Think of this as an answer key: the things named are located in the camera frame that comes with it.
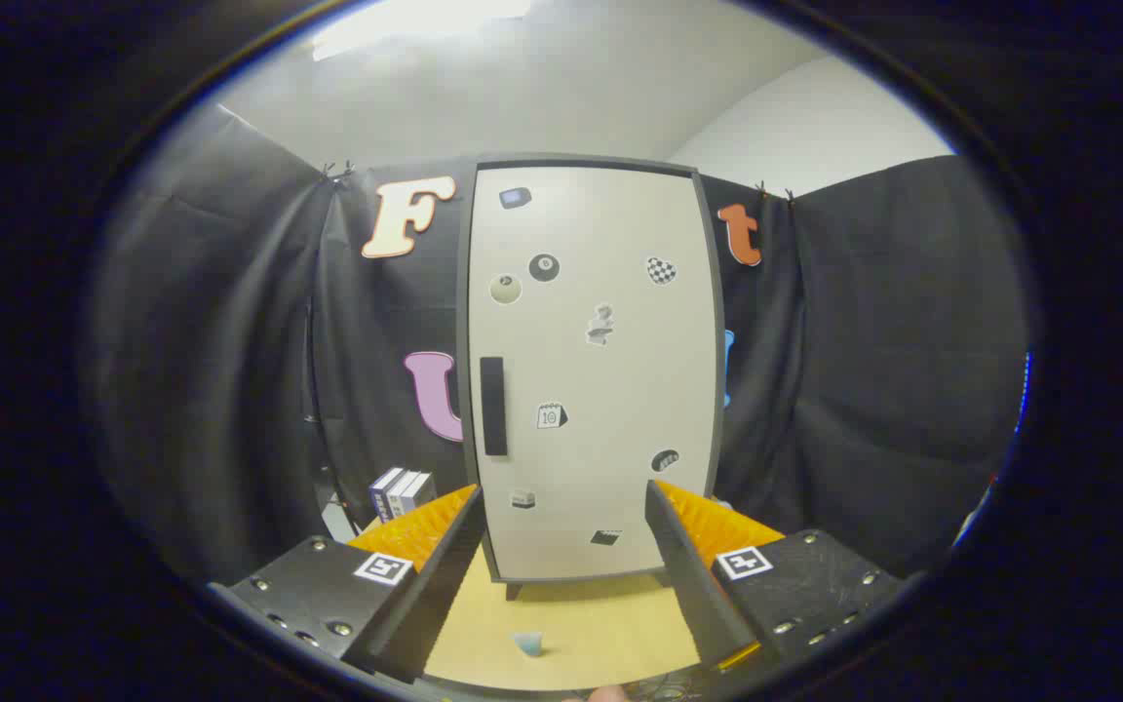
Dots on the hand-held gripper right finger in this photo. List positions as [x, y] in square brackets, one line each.
[693, 585]

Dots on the white blue cosmetic tube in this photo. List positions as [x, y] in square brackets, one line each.
[528, 643]

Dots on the black backdrop cloth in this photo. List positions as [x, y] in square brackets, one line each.
[230, 341]

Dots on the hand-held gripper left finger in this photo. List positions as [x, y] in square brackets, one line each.
[435, 595]

